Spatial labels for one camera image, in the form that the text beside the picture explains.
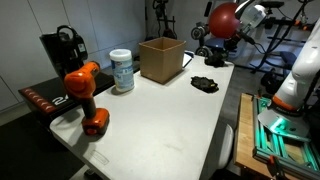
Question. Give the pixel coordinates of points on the blue bench pad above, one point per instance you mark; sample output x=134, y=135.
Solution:
x=215, y=42

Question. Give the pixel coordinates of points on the red exercise ball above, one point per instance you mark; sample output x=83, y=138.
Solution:
x=221, y=21

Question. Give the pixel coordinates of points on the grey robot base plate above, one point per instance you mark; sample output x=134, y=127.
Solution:
x=283, y=128

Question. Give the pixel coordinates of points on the black glove with olive trim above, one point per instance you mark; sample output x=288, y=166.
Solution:
x=213, y=60

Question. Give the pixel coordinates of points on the orange clamp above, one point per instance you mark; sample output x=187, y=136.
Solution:
x=271, y=160

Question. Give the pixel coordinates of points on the wooden platform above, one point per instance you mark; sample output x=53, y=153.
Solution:
x=245, y=133

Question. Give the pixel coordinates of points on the black table caster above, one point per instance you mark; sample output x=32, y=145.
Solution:
x=90, y=172

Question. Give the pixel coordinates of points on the grey weight plate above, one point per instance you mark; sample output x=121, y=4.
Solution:
x=199, y=32

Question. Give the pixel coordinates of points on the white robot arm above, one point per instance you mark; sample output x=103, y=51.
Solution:
x=300, y=73

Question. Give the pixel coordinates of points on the aluminium frame with green light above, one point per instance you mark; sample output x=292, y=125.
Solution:
x=283, y=160

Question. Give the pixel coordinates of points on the black platform with red stripes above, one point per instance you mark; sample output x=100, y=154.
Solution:
x=50, y=93

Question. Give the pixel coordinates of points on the black bag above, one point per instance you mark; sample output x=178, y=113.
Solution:
x=270, y=81

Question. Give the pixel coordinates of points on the white clipboard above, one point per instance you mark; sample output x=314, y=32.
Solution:
x=187, y=60

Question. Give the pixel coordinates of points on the black glove with Go print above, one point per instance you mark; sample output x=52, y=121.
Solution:
x=195, y=87

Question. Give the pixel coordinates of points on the white wipes canister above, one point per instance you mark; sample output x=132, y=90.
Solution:
x=122, y=71

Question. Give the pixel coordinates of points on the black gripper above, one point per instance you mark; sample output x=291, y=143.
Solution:
x=235, y=38

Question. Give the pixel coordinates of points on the brown cardboard box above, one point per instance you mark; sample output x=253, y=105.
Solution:
x=160, y=65

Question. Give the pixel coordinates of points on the black wheel with grey hub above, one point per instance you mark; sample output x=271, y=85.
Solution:
x=202, y=51

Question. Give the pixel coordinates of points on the black exercise bike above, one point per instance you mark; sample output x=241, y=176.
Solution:
x=168, y=33

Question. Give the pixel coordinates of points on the blue padded seat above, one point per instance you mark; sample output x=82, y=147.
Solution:
x=287, y=59

